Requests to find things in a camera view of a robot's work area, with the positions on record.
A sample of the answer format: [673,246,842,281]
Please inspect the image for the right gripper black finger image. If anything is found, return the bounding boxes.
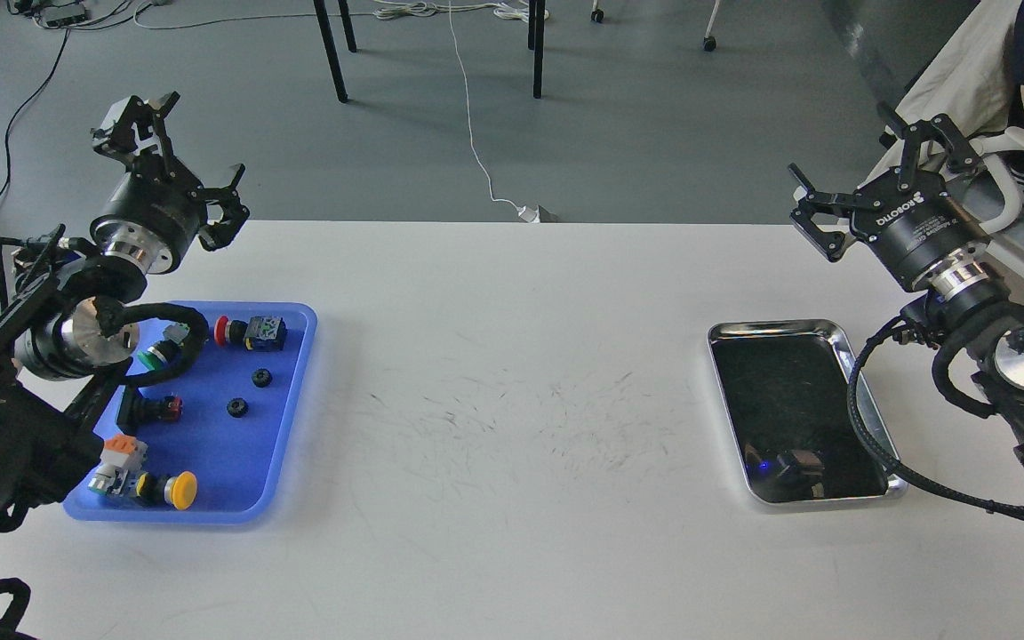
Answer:
[876,102,983,193]
[788,164,873,263]

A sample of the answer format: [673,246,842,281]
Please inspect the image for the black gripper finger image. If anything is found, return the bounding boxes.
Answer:
[194,164,251,252]
[91,91,181,189]

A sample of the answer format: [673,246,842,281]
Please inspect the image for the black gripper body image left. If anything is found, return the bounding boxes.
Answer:
[90,173,207,275]

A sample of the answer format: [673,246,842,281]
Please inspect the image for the black Robotiq gripper body right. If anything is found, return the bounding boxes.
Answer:
[851,175,990,292]

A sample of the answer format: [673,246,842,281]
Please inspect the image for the small black gear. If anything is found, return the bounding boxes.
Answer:
[251,368,274,388]
[225,397,251,418]

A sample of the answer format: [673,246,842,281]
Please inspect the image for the blue plastic tray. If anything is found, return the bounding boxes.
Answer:
[62,300,317,526]

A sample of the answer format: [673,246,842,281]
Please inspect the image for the silver metal tray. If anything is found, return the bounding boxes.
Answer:
[707,317,908,511]

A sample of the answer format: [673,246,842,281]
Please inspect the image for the beige jacket on chair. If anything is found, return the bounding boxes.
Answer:
[895,1,1020,138]

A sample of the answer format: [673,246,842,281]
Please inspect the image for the red emergency stop button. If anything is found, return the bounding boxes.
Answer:
[212,316,288,352]

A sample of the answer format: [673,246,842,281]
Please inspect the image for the black red push button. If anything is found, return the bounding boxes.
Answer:
[116,388,183,435]

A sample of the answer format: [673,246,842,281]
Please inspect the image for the black table leg left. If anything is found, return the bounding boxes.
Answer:
[312,0,358,104]

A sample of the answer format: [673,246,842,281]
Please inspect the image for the black table leg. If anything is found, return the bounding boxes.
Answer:
[527,0,546,99]
[312,0,358,104]

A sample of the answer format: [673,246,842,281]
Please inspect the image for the yellow push button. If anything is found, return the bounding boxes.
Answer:
[132,471,198,511]

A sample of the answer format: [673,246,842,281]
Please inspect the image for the black table leg right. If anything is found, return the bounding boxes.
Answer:
[527,0,546,99]

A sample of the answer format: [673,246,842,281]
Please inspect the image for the green push button switch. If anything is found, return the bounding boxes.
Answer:
[135,323,188,372]

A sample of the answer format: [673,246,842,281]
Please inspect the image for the black floor cable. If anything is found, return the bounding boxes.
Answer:
[0,0,157,355]

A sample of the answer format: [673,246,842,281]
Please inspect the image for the white floor cable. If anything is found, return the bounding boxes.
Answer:
[134,0,559,224]

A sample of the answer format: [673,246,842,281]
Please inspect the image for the black braided cable right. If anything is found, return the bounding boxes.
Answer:
[846,316,1024,532]

